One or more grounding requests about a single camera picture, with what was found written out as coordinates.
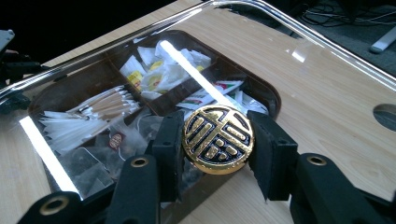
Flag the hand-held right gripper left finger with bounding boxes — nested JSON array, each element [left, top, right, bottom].
[[151, 110, 186, 203]]

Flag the pile of red-print white packets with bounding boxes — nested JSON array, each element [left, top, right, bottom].
[[175, 79, 269, 121]]

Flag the pile of yellow-label tea bags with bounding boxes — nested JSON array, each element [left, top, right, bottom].
[[119, 39, 213, 101]]

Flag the transparent lid with gold knob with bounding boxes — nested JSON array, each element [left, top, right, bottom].
[[0, 0, 396, 224]]

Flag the white metal stand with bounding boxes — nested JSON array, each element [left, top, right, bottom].
[[369, 25, 396, 55]]

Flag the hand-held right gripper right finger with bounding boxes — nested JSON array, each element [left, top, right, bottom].
[[247, 110, 299, 202]]

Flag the grey table grommet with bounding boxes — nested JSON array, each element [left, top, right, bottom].
[[372, 103, 396, 133]]

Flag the pile of white-brown stick packets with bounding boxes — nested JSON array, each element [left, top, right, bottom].
[[38, 85, 142, 154]]

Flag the dark brown compartment box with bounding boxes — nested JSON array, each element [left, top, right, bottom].
[[27, 29, 282, 203]]

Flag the tangle of floor cables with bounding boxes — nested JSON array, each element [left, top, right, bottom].
[[299, 0, 396, 28]]

